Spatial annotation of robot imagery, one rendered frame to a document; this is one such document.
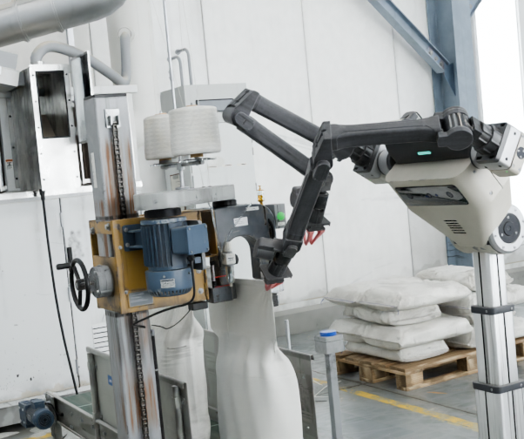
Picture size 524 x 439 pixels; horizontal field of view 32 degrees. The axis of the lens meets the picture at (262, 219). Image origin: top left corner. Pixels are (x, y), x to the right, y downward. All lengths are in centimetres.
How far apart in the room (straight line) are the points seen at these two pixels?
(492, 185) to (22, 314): 364
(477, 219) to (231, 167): 441
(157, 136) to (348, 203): 532
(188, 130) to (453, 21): 613
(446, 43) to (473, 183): 638
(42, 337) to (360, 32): 437
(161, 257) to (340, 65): 573
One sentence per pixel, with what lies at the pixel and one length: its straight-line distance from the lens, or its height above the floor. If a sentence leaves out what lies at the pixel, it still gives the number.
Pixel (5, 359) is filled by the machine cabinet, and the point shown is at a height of 46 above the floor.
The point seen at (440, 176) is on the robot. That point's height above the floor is 139.
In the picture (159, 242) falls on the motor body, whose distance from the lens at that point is 290.
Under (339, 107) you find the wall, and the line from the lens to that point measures 840.
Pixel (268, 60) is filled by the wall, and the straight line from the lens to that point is 805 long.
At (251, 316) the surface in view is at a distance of 319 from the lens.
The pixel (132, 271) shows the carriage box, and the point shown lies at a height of 116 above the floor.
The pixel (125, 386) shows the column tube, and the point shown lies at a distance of 316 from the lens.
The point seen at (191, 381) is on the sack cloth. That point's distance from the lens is 374.
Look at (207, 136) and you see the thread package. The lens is 296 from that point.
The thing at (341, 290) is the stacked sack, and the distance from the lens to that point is 625.
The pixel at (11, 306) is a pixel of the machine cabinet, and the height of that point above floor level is 78.
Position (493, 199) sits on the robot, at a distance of 281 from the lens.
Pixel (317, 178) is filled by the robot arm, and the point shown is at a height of 142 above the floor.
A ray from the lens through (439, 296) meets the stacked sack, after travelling 594.
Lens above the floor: 145
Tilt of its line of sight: 3 degrees down
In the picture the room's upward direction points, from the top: 5 degrees counter-clockwise
